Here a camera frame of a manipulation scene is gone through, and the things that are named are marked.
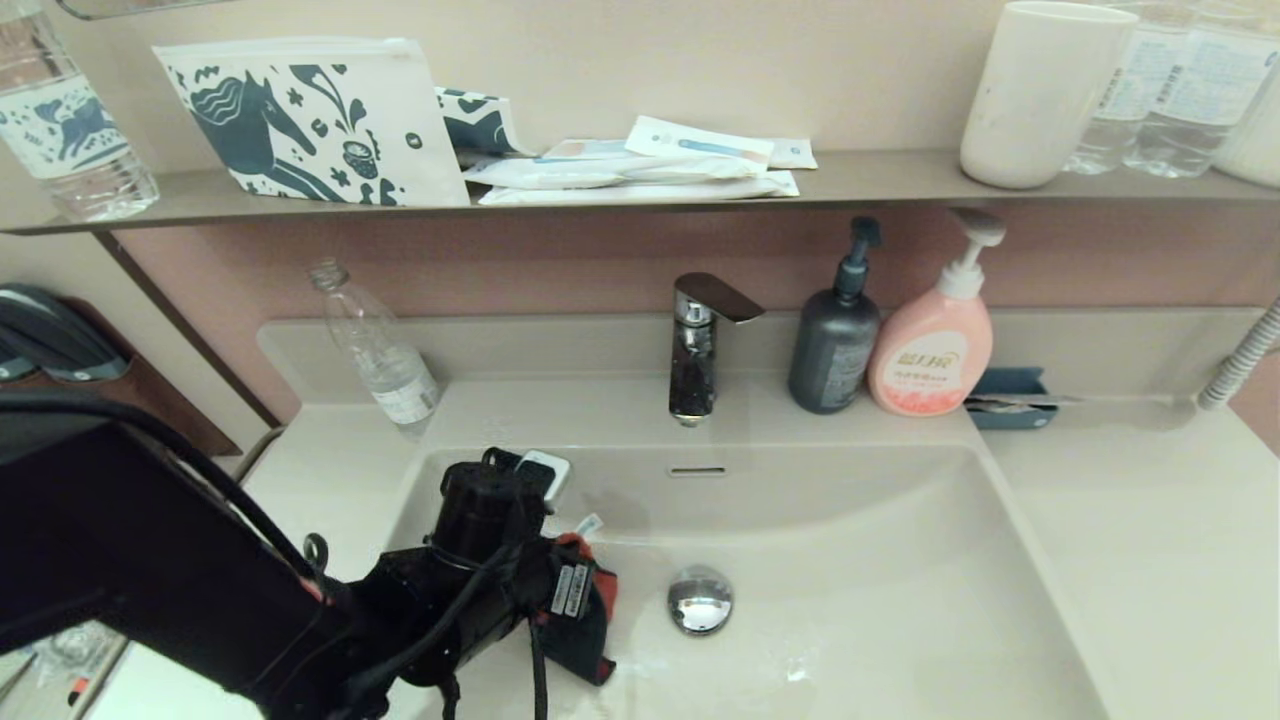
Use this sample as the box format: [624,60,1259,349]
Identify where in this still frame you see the dark grey pump bottle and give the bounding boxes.
[788,217,884,415]

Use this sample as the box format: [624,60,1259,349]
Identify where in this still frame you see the chrome sink faucet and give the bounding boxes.
[668,272,767,428]

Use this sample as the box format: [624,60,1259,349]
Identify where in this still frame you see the orange cleaning cloth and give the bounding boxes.
[530,513,620,687]

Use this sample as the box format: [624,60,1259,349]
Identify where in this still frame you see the brown hair dryer holder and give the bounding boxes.
[20,298,244,459]

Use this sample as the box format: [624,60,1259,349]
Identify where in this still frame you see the blue plastic box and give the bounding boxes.
[965,367,1058,431]

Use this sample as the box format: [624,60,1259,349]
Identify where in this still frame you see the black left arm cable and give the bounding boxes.
[0,392,553,720]

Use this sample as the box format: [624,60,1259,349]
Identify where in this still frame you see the clear water bottle white label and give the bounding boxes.
[1123,0,1280,179]
[1064,0,1198,176]

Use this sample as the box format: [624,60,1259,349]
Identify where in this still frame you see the white plastic cup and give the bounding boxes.
[960,0,1140,190]

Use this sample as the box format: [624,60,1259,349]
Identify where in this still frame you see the white sink basin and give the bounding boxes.
[385,440,1116,720]

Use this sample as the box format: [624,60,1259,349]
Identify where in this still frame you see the wall mirror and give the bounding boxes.
[55,0,271,21]

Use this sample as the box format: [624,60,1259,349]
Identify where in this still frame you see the empty clear plastic bottle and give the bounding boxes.
[308,258,443,439]

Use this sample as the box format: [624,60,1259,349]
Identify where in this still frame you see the white sachet blue stripe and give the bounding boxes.
[626,116,776,180]

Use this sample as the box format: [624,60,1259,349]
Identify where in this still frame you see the thin white stick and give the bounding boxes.
[967,393,1088,413]

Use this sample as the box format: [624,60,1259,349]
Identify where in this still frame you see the white pouch blue horse print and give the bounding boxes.
[150,37,471,208]

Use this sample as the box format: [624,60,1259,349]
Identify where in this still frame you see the dark grey hair dryer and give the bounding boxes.
[0,283,131,384]

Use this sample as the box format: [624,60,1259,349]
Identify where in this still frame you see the water bottle blue deer label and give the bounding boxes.
[0,0,161,222]

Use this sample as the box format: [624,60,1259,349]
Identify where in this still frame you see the white ribbed container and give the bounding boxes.
[1212,70,1280,190]

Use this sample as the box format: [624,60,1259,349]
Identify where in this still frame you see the shrink-wrapped water bottle pack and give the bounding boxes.
[0,620,131,706]

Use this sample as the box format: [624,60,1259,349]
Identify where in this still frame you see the white sachet peach print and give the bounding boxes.
[545,139,641,162]

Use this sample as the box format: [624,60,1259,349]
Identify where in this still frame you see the chrome drain stopper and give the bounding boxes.
[667,565,735,637]

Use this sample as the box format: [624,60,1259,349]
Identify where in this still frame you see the white wipes pack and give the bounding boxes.
[462,154,771,190]

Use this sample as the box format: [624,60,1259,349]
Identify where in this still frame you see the grey wall shelf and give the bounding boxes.
[0,150,1280,237]

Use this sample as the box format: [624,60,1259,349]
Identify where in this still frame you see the white corrugated hose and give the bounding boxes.
[1197,297,1280,411]

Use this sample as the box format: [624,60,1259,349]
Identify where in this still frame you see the folded blue print pouch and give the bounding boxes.
[434,87,533,164]

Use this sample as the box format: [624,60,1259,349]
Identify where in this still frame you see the pink pump soap bottle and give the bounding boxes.
[867,208,1007,418]

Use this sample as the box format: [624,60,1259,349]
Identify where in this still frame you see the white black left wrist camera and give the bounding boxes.
[513,450,574,509]

